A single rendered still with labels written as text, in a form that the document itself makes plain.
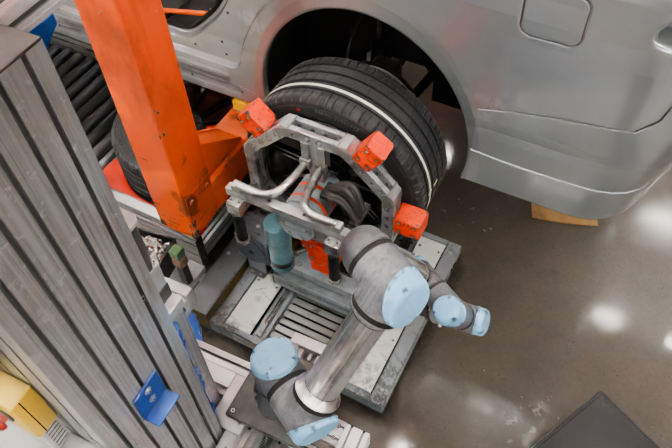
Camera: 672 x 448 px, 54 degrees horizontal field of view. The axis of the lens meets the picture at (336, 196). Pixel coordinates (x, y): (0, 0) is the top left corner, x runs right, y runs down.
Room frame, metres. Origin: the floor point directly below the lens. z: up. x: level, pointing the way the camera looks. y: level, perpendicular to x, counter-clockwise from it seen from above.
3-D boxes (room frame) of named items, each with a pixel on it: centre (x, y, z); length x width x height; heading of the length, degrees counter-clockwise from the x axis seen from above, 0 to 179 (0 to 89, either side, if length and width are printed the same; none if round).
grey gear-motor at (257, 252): (1.72, 0.25, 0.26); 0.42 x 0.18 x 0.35; 150
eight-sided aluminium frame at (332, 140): (1.40, 0.05, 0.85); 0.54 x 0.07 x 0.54; 60
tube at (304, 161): (1.34, 0.19, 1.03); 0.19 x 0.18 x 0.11; 150
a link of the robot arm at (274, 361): (0.71, 0.17, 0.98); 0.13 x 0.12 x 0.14; 30
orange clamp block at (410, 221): (1.25, -0.23, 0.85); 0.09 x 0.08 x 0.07; 60
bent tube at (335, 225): (1.24, 0.02, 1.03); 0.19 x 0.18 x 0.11; 150
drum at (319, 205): (1.34, 0.08, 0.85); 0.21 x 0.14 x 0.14; 150
